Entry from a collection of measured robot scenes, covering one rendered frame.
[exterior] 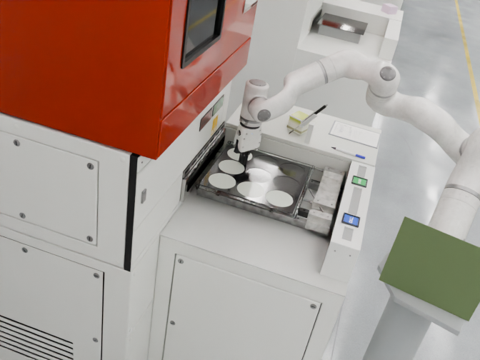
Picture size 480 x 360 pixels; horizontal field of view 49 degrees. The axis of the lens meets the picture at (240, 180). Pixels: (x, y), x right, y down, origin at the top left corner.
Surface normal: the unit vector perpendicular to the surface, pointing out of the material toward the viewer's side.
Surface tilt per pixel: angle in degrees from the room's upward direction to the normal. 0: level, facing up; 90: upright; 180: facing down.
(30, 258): 90
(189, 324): 90
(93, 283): 90
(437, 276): 90
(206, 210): 0
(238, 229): 0
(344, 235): 0
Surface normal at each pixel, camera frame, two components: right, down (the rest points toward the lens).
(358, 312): 0.16, -0.83
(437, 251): -0.48, 0.41
